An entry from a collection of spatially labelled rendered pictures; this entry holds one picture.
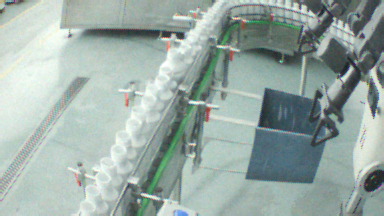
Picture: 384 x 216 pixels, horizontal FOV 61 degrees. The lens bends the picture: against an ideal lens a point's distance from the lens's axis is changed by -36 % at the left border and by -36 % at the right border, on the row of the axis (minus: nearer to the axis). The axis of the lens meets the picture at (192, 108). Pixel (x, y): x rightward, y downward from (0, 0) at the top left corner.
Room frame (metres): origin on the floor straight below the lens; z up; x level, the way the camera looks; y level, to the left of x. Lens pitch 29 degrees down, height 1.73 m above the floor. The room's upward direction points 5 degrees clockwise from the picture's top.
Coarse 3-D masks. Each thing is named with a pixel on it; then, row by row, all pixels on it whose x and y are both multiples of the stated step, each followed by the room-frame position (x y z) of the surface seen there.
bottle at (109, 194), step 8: (96, 176) 0.69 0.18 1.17; (104, 176) 0.71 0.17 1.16; (104, 184) 0.68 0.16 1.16; (112, 184) 0.70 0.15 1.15; (104, 192) 0.68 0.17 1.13; (112, 192) 0.69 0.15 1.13; (104, 200) 0.67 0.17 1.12; (112, 200) 0.67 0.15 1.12; (112, 208) 0.67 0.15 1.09; (120, 208) 0.69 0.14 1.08
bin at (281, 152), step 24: (264, 96) 1.61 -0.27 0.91; (288, 96) 1.59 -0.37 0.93; (240, 120) 1.39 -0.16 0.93; (264, 120) 1.61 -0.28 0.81; (288, 120) 1.59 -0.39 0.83; (264, 144) 1.31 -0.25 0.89; (288, 144) 1.29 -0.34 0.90; (192, 168) 1.40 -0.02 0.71; (216, 168) 1.39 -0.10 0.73; (264, 168) 1.30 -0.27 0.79; (288, 168) 1.29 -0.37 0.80; (312, 168) 1.27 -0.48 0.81
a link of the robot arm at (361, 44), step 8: (376, 16) 0.73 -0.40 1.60; (368, 24) 0.75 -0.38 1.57; (376, 24) 0.71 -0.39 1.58; (360, 32) 0.77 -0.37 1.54; (368, 32) 0.72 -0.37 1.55; (376, 32) 0.71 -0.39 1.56; (360, 40) 0.75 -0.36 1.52; (368, 40) 0.71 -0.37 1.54; (376, 40) 0.70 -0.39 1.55; (360, 48) 0.71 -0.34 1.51; (368, 48) 0.71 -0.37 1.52; (376, 48) 0.70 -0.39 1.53; (360, 56) 0.71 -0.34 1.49; (376, 56) 0.70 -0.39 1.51
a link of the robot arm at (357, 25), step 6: (366, 0) 1.14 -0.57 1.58; (372, 0) 1.13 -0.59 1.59; (378, 0) 1.13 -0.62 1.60; (360, 6) 1.16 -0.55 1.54; (366, 6) 1.14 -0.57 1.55; (372, 6) 1.13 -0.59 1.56; (360, 12) 1.14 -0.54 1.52; (366, 12) 1.14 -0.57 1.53; (372, 12) 1.13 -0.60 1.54; (348, 18) 1.20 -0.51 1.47; (360, 18) 1.12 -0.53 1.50; (366, 18) 1.11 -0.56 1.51; (348, 24) 1.20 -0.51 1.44; (354, 24) 1.12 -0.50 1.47; (360, 24) 1.12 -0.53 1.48; (366, 24) 1.11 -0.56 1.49; (354, 30) 1.12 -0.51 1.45; (360, 30) 1.12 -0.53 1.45
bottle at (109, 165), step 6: (102, 162) 0.76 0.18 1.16; (108, 162) 0.77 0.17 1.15; (114, 162) 0.76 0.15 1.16; (102, 168) 0.74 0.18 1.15; (108, 168) 0.74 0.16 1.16; (114, 168) 0.75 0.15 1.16; (114, 174) 0.74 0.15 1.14; (114, 180) 0.74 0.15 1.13; (120, 180) 0.75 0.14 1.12; (114, 186) 0.73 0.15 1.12; (120, 186) 0.74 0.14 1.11; (120, 192) 0.74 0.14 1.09; (120, 204) 0.73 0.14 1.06
